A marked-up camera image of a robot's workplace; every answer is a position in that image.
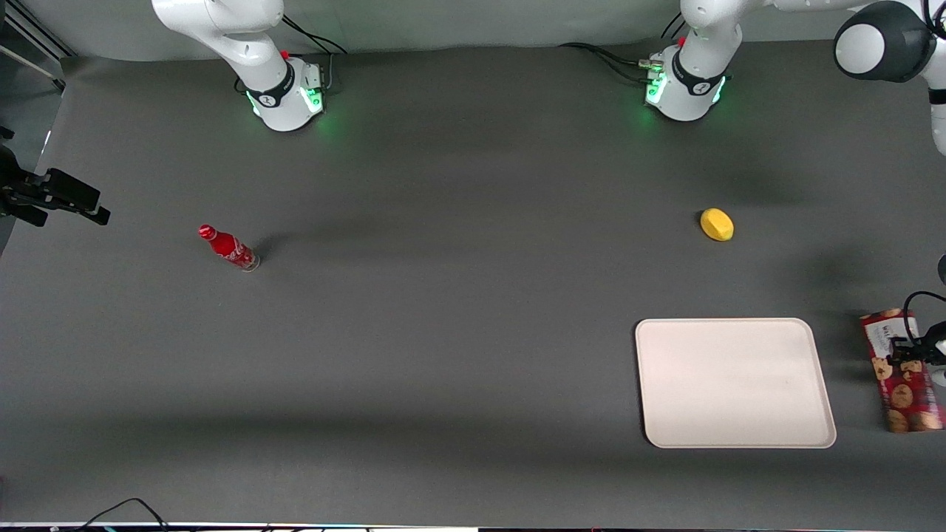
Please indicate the red cola bottle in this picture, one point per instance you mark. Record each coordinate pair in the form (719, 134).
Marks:
(229, 248)

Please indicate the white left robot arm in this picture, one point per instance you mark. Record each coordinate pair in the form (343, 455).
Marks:
(691, 74)

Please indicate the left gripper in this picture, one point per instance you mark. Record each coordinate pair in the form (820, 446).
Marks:
(910, 350)

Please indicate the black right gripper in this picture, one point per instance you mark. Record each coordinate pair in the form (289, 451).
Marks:
(21, 189)

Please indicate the red cookie box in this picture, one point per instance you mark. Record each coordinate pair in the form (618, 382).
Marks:
(903, 395)

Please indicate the cream plastic tray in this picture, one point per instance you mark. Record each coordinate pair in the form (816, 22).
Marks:
(732, 384)

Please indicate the yellow lemon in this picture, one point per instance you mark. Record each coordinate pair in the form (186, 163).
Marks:
(717, 224)

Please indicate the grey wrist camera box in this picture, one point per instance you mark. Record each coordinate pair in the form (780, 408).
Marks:
(940, 377)

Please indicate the metal frame bars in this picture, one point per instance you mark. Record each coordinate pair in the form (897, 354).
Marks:
(33, 37)

